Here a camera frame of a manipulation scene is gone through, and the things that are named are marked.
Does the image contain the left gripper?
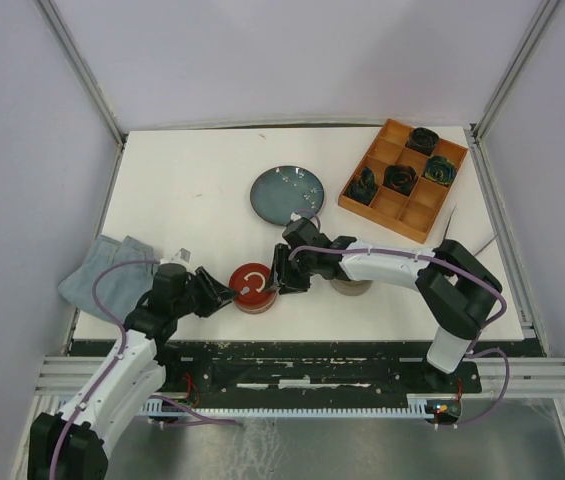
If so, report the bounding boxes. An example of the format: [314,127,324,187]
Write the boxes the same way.
[173,266,239,318]

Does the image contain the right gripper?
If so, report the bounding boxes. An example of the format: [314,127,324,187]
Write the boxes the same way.
[263,243,315,295]

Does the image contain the red steel lunch bowl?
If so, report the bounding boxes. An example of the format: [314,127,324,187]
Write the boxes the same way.
[235,296,276,315]

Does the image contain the red lunch box lid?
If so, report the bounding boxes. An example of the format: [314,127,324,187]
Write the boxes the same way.
[229,263,274,303]

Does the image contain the beige lunch box bowl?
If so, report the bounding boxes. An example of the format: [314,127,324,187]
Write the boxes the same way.
[330,279,373,297]

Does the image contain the blue ceramic food plate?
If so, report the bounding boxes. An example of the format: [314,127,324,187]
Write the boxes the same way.
[249,165,325,226]

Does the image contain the wooden compartment tray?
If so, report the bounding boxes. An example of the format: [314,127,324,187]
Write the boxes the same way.
[338,119,468,244]

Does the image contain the metal tongs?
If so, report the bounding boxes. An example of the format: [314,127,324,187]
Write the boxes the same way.
[442,206,498,257]

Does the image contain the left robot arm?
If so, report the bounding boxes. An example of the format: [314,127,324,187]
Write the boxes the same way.
[27,263,238,479]

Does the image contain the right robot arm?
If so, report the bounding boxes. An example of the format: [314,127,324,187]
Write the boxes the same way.
[265,234,507,391]

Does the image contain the light blue cloth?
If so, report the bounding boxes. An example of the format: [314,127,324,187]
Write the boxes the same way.
[57,235,157,321]

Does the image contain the blue rolled napkin left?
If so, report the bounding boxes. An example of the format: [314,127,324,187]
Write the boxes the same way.
[345,167,378,206]

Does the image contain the orange black rolled napkin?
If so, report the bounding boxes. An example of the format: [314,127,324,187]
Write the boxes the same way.
[383,165,418,196]

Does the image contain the green rolled napkin right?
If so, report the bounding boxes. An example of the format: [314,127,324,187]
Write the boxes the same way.
[423,155,457,187]

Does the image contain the dark rolled napkin top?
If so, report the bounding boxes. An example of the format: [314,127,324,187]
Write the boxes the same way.
[406,127,440,155]

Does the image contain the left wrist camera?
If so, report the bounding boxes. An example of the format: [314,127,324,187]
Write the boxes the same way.
[159,248,192,270]

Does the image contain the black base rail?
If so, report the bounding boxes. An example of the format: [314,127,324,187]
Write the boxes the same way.
[69,339,483,401]

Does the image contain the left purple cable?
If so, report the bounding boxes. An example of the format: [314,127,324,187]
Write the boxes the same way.
[49,258,163,480]

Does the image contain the purple cable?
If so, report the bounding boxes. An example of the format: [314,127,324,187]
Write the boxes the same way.
[49,258,163,480]
[289,209,509,430]

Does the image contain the white cable duct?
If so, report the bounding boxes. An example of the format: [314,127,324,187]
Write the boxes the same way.
[56,393,443,417]

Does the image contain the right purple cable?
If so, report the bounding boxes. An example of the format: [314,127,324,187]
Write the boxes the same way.
[289,209,509,430]

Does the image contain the right aluminium frame post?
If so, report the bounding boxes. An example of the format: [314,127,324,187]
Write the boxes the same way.
[471,0,562,143]

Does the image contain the aluminium frame post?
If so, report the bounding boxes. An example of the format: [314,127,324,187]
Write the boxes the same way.
[33,0,126,145]
[471,0,562,143]

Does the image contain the left aluminium frame post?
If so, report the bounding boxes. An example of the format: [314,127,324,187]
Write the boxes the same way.
[33,0,126,145]

